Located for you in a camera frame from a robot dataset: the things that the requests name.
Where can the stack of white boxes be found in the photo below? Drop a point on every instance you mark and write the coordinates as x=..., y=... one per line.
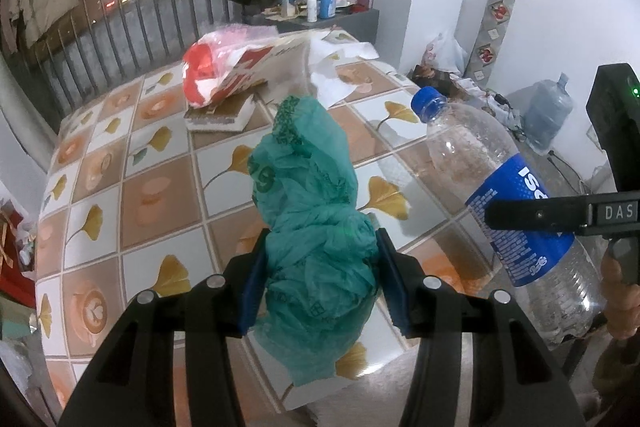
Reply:
x=492, y=104

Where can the white crumpled paper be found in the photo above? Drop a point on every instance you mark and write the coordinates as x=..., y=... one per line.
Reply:
x=340, y=67

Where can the white plastic bag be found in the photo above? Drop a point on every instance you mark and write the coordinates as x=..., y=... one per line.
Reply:
x=447, y=54

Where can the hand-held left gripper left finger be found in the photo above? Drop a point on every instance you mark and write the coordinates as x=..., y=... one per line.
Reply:
x=252, y=287

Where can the patterned grey board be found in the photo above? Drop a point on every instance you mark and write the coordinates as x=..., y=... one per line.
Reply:
x=492, y=27

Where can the person's right hand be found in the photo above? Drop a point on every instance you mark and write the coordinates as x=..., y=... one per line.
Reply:
x=612, y=292

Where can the green plastic bag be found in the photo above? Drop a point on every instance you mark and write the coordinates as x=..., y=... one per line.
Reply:
x=315, y=217

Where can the white foam slab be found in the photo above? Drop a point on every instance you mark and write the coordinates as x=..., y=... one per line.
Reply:
x=220, y=119

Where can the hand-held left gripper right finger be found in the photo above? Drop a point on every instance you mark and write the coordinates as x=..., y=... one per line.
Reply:
x=395, y=292

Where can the small white bottle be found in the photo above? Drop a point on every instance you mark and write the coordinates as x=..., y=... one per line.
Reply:
x=313, y=9

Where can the blue water jug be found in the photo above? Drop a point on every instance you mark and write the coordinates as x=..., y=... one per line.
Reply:
x=547, y=114

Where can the red gift bag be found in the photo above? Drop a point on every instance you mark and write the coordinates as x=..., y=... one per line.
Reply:
x=15, y=257

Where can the red translucent plastic bag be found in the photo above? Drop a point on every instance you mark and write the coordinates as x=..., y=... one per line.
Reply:
x=205, y=67

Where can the clear plastic bottle blue label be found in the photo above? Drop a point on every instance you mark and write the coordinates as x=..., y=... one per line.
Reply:
x=480, y=147

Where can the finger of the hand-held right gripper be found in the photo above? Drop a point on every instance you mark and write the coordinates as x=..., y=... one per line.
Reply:
x=535, y=213

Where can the dark cardboard box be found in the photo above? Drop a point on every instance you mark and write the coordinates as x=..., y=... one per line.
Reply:
x=435, y=79

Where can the grey counter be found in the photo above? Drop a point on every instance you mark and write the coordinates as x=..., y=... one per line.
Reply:
x=350, y=22

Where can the patterned tablecloth table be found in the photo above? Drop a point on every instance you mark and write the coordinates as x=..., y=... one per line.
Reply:
x=165, y=187

